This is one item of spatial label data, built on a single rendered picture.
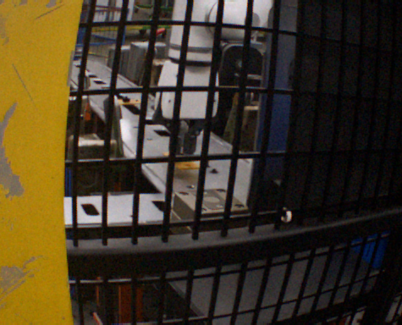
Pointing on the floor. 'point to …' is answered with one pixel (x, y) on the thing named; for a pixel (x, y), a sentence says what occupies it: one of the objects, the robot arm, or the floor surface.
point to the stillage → (94, 34)
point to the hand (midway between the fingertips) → (182, 145)
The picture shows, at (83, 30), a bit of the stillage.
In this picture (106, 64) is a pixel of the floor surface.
